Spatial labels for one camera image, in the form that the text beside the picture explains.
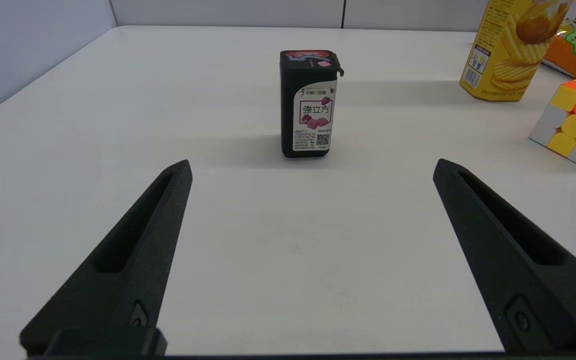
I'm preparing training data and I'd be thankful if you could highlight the yellow potato chips box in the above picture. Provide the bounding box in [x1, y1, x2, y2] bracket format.
[459, 0, 572, 103]

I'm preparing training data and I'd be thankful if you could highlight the black strawberry gum box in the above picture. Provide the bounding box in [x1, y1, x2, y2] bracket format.
[279, 49, 345, 159]

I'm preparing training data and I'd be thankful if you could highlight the colourful rubiks cube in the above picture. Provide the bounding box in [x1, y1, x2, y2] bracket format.
[527, 72, 576, 170]

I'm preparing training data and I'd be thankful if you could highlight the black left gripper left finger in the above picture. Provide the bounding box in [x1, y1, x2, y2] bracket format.
[19, 159, 194, 358]

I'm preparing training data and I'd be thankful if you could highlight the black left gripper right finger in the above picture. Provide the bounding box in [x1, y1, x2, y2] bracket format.
[432, 158, 576, 355]

